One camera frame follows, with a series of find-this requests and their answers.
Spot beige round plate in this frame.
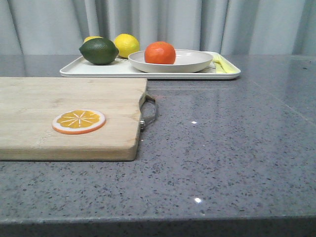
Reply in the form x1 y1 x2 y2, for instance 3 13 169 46
128 49 213 73

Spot orange mandarin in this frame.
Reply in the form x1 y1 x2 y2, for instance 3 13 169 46
144 41 176 64

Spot white bear print tray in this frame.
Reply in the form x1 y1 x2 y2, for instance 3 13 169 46
60 51 241 80

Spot orange slice piece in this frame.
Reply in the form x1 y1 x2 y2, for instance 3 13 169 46
52 109 106 135

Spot yellow lemon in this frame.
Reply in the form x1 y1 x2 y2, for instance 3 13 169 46
114 34 140 58
83 36 102 43

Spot yellow plastic fork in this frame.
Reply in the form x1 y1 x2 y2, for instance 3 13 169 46
213 54 238 74

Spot dark green lime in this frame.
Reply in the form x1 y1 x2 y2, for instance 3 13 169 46
79 38 119 65

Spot wooden cutting board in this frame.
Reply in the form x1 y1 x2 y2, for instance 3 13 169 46
0 77 147 161

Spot grey curtain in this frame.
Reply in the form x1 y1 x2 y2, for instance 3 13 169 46
0 0 316 55

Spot metal cutting board handle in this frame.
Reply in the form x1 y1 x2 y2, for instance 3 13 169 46
139 94 158 132

